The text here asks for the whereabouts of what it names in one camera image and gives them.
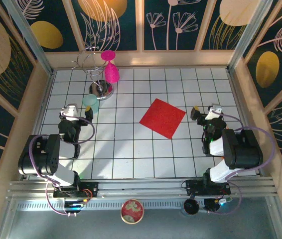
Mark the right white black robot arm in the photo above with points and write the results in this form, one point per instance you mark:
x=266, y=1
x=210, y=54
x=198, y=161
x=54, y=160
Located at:
x=218, y=174

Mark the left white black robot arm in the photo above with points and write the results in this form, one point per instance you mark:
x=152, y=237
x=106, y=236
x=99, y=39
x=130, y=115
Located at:
x=66, y=175

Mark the teal plastic cup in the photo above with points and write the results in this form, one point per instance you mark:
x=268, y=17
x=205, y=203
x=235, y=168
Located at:
x=92, y=105

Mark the pink wine glass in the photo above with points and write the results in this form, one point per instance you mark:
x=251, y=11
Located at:
x=111, y=73

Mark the small electronics board with LED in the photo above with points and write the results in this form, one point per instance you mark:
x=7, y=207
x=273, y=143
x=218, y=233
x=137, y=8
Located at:
x=75, y=205
x=213, y=204

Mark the perforated metal strip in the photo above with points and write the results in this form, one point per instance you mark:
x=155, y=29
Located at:
x=161, y=205

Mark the round red floral tin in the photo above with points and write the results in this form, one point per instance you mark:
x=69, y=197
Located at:
x=132, y=211

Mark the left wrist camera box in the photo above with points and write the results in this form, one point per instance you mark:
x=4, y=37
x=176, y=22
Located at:
x=70, y=109

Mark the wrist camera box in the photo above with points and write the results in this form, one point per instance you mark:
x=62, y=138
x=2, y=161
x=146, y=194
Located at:
x=70, y=109
x=214, y=110

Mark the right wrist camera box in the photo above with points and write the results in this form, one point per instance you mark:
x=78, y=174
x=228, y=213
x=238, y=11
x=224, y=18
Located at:
x=214, y=110

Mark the aluminium table side rail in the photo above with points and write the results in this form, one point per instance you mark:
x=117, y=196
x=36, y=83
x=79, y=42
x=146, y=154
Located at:
x=43, y=99
x=238, y=99

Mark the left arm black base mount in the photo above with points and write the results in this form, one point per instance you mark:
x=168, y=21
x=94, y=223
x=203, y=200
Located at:
x=92, y=187

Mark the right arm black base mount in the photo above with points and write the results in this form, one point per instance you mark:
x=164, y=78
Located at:
x=193, y=188

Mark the aluminium mounting rail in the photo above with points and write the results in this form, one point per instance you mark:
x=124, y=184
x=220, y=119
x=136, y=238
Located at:
x=143, y=188

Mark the aluminium frame post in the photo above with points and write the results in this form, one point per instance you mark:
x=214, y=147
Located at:
x=247, y=37
x=29, y=37

